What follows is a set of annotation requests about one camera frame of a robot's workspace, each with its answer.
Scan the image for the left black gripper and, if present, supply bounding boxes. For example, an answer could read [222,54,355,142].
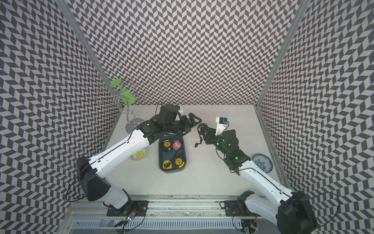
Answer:
[164,112,202,137]

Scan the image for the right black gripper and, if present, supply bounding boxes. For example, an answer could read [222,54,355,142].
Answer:
[201,126,229,157]

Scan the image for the pink red tape measure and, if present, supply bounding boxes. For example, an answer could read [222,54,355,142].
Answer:
[172,140,183,151]

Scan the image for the black yellow round tape measure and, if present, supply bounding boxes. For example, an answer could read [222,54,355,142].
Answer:
[162,139,172,152]

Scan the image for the dark teal storage box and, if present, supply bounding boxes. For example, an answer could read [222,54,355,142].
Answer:
[158,135,187,173]

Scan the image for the yellow black square tape measure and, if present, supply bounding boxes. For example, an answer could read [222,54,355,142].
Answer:
[162,160,172,170]

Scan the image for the small black yellow tape measure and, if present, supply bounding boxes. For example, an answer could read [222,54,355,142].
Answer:
[194,123,207,148]

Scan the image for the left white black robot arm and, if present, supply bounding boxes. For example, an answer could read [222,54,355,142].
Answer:
[77,113,202,210]

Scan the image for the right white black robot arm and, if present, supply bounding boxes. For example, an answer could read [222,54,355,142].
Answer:
[197,123,318,234]

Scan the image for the glass bowl yellow flower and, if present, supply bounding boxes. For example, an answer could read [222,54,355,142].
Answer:
[130,147,149,161]

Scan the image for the blue white patterned plate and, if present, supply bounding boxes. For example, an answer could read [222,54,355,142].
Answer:
[252,154,273,174]

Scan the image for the metal wire stand green leaves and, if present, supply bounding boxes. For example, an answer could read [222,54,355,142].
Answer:
[94,79,144,134]

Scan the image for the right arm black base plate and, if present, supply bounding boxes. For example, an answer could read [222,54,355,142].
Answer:
[224,200,255,217]

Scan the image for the aluminium front rail frame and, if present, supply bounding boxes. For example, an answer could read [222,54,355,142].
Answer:
[57,196,279,234]

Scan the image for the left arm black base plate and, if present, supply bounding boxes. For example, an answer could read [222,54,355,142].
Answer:
[105,200,149,217]

